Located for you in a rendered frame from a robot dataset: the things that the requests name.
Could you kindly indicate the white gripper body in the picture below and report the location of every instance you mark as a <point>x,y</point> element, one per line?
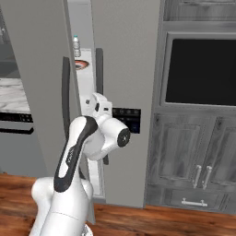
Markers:
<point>87,108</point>

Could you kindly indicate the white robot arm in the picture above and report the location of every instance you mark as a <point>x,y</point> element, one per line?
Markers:
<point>69,196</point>

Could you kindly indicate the white fridge interior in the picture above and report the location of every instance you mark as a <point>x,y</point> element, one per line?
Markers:
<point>85,80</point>

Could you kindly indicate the grey fridge door with dispenser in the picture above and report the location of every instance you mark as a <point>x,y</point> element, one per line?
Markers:
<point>129,61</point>

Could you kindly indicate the orange and white bowl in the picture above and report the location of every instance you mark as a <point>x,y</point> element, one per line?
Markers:
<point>81,64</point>

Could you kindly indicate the clear water bottle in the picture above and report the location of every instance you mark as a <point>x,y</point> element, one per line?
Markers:
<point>76,47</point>

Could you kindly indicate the grey dishwasher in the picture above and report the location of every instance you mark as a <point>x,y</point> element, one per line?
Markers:
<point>15,153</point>

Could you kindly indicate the grey wooden cupboard door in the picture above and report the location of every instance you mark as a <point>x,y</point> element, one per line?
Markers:
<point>226,153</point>
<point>181,147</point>

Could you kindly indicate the built-in black oven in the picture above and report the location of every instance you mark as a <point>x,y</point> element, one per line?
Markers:
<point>199,72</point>

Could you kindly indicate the grey wooden drawer front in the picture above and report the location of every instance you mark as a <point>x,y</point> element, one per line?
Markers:
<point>196,196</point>

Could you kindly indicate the grey wooden cupboard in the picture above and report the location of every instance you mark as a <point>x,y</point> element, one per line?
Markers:
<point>199,9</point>

